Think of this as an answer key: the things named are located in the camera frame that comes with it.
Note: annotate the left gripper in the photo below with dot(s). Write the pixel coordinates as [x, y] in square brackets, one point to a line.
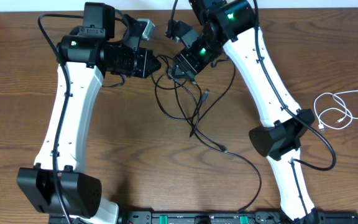
[142, 68]

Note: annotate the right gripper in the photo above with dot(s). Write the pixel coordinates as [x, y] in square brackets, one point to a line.
[189, 65]

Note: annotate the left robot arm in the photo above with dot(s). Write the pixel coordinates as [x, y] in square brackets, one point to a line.
[108, 41]

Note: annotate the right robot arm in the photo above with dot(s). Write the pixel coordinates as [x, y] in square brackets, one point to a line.
[233, 28]

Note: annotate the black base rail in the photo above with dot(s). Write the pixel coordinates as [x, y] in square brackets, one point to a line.
[261, 217]

